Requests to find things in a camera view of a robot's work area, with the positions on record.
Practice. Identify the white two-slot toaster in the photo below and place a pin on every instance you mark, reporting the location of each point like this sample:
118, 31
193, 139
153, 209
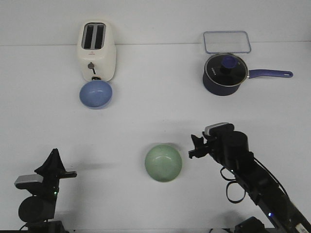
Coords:
96, 50

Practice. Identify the glass pot lid blue knob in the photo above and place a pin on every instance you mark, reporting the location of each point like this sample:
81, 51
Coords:
226, 69

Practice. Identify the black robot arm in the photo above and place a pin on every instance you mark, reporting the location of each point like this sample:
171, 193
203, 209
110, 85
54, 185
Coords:
37, 211
230, 149

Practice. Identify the blue bowl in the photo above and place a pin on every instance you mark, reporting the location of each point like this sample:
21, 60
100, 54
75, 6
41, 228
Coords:
96, 94

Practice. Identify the dark blue saucepan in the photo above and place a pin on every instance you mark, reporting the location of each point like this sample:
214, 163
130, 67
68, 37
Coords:
257, 74

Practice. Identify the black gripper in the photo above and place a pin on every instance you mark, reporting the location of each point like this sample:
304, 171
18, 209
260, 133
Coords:
51, 182
202, 146

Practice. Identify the clear rectangular container lid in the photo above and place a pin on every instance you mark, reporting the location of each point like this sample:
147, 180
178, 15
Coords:
236, 42

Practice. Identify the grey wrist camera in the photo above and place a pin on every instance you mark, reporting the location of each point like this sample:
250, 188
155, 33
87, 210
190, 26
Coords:
213, 129
24, 181

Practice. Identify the green bowl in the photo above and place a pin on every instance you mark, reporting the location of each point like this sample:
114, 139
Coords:
163, 163

